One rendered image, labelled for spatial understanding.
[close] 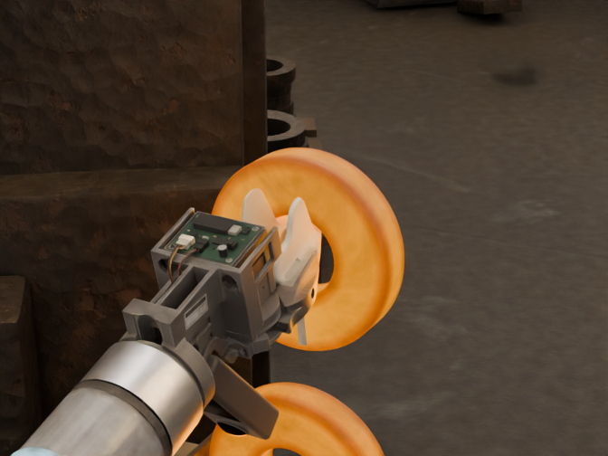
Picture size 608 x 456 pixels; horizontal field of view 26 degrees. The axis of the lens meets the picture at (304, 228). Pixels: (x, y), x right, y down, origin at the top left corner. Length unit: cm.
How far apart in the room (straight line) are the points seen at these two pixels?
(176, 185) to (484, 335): 165
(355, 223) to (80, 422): 28
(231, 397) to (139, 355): 10
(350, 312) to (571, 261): 220
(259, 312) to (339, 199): 12
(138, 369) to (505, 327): 206
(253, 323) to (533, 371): 183
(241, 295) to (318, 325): 15
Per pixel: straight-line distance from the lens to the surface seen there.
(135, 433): 80
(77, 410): 81
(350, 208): 96
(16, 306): 119
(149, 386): 82
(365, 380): 262
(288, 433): 106
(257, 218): 97
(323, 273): 300
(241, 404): 92
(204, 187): 122
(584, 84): 447
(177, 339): 84
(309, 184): 97
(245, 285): 86
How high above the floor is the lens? 133
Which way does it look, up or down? 24 degrees down
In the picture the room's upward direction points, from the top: straight up
